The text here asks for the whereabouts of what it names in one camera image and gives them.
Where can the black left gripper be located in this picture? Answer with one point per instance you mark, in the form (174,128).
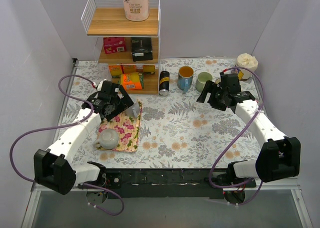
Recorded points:
(124,99)

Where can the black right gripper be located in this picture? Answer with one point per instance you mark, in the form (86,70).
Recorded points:
(212,95)

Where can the cream ceramic mug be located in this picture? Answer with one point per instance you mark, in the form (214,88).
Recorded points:
(218,81)

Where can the light green mug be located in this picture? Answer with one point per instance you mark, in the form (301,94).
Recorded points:
(201,80)

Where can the grey-blue mug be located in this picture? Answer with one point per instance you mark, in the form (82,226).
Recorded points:
(133,111)

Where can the blue butterfly ceramic mug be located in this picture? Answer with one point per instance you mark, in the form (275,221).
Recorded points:
(185,78)

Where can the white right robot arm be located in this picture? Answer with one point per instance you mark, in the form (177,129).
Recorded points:
(279,155)

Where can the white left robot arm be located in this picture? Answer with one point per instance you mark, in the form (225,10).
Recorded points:
(53,166)

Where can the white ceramic mug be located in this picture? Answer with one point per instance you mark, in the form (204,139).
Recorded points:
(108,139)

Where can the orange yellow sponge pack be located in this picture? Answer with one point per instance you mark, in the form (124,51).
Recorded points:
(132,81)

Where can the yellow box left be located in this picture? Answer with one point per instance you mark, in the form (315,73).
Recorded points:
(115,70)

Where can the yellow box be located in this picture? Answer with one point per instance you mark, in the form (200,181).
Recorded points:
(129,69)
(115,70)
(149,69)

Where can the floral serving tray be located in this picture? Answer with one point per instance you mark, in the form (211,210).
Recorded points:
(127,128)

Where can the yellow box middle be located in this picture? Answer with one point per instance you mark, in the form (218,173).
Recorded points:
(129,69)

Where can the floral tablecloth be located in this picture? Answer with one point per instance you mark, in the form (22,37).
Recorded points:
(178,132)

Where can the yellow box right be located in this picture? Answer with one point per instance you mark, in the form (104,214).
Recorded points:
(149,69)

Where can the black beverage can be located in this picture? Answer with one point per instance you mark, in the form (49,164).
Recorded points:
(164,83)

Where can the cartoon jar with cloth lid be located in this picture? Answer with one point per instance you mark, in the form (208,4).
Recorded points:
(245,65)

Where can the red tissue box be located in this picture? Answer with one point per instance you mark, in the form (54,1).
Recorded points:
(114,45)

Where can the black coffee bag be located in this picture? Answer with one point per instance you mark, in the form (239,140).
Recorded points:
(141,49)

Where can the wrapped toilet paper roll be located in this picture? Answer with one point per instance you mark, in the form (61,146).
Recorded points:
(136,10)

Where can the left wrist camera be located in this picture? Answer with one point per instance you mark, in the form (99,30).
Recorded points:
(99,86)

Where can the wooden wire shelf rack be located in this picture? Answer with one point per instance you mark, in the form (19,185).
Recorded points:
(105,20)

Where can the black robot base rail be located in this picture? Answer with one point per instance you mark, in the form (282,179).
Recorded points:
(162,182)

